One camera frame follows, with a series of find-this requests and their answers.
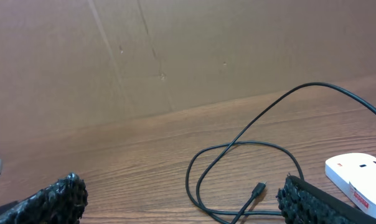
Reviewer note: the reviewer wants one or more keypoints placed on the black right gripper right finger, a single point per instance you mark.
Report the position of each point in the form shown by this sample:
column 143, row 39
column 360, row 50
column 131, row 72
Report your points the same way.
column 303, row 203

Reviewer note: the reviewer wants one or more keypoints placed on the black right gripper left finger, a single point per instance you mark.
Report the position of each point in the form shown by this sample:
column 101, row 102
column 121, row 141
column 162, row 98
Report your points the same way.
column 63, row 202

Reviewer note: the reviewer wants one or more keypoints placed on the white power strip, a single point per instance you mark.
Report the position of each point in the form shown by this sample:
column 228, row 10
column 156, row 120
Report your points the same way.
column 355, row 175

